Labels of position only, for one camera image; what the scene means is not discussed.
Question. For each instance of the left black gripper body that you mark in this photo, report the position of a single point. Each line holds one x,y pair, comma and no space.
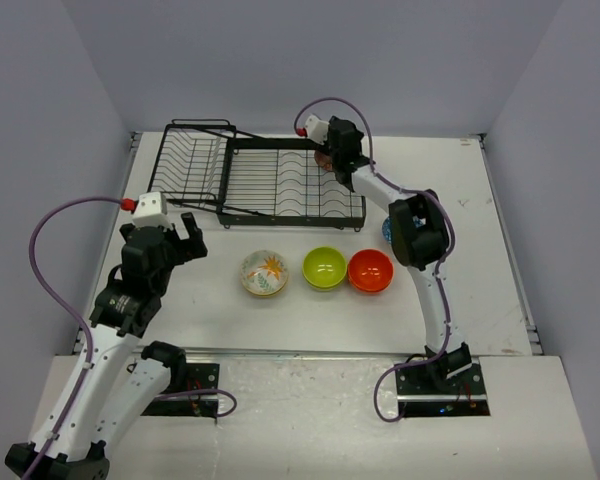
177,250

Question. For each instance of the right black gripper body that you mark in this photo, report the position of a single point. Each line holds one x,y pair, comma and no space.
333,154

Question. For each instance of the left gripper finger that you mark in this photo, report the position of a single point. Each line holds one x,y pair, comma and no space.
196,247
190,225

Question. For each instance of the brown red patterned bowl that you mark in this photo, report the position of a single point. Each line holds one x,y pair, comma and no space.
323,161

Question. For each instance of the white floral pattern bowl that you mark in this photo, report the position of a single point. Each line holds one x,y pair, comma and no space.
264,269

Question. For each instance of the yellow sun pattern bowl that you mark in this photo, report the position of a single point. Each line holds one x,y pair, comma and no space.
260,293

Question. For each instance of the blue patterned bowl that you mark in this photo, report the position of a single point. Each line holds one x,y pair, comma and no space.
386,228

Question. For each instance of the lime green bowl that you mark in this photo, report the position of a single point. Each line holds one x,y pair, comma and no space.
324,262
323,285

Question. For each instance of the orange bowl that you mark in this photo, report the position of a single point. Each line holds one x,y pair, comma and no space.
370,267
366,290

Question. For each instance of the orange bowl front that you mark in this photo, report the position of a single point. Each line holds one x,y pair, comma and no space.
366,290

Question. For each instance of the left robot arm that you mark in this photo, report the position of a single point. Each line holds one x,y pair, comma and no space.
91,415

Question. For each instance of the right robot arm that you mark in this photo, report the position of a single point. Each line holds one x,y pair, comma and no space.
422,239

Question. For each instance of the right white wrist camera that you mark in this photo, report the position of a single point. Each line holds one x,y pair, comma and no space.
316,129

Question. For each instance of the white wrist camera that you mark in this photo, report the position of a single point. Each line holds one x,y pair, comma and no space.
316,129
151,211

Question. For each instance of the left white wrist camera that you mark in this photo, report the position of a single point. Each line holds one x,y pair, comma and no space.
151,211

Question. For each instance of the black wire dish rack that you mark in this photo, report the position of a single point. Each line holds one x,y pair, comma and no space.
246,179

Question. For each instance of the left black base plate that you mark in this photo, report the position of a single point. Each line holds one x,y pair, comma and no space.
199,376

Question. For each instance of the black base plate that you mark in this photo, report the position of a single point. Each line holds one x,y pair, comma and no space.
420,395
199,376

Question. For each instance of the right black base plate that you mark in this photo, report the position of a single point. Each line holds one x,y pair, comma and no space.
420,395

